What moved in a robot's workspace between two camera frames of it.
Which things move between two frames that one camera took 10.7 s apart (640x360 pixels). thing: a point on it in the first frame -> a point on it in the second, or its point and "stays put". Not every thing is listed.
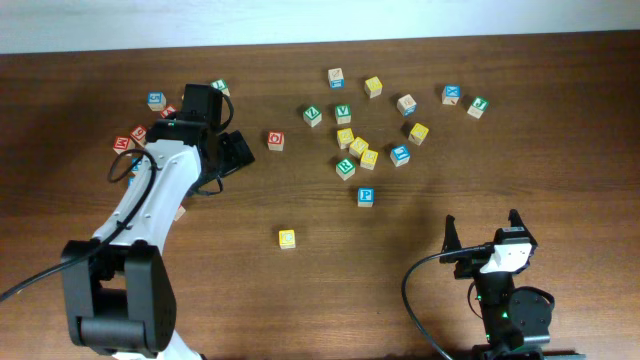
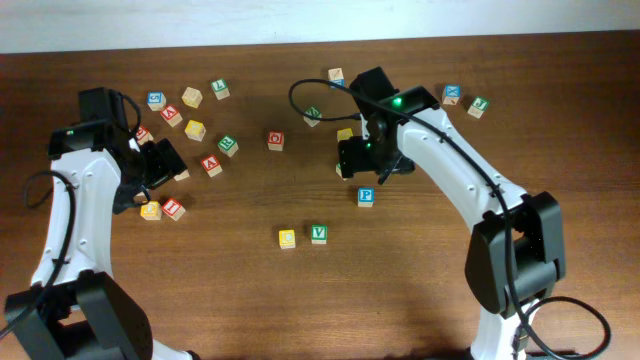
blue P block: (366, 197) stays put
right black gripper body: (473, 267) -> (351, 157)
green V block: (343, 113) -> (319, 234)
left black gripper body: (235, 151) -> (167, 161)
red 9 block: (138, 134) stays put
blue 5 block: (156, 101) stays put
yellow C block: (287, 239) stays put
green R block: (345, 169) stays put
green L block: (221, 84) stays put
